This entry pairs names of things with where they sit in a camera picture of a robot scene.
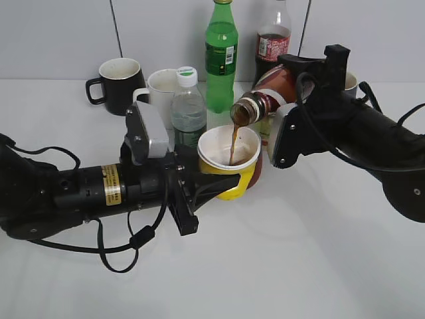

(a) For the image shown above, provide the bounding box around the green soda bottle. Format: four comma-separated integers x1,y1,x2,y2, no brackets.
205,1,238,129

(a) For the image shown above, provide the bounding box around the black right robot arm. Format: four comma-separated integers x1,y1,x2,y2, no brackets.
270,45,424,223

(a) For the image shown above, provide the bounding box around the yellow paper cup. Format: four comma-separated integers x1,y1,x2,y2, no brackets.
197,125,262,201

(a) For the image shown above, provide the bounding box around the white ceramic mug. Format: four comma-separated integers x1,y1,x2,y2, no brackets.
133,68,177,130

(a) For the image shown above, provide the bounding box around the brown coffee bottle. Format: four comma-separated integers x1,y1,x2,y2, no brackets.
230,64,296,127

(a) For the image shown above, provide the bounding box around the red ceramic mug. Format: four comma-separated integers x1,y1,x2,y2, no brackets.
247,148,263,189

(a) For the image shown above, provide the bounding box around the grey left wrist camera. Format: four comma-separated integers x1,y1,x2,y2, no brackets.
124,100,169,165

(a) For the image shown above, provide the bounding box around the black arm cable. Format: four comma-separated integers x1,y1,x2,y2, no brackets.
0,132,167,274
294,72,425,173

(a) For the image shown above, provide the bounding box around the dark grey ceramic mug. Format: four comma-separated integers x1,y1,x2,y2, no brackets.
345,71,358,98

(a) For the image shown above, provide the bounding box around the black ceramic mug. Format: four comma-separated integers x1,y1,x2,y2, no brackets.
85,58,146,116

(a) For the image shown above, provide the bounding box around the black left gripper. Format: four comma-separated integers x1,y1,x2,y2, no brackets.
161,146,240,236

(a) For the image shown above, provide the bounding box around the cola bottle red label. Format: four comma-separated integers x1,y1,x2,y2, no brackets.
252,1,292,86

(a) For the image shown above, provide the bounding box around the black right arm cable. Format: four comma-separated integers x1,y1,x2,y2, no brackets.
294,72,425,173

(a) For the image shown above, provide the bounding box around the clear water bottle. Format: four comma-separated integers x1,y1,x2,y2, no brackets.
171,66,207,149

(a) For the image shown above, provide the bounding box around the white milk drink bottle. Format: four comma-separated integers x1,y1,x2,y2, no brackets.
258,113,276,146

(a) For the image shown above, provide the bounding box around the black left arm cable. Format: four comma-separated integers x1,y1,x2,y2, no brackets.
0,132,167,274

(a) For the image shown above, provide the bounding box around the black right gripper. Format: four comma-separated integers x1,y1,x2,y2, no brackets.
278,44,351,100

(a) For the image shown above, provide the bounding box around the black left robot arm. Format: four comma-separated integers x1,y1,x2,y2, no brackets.
1,136,240,240

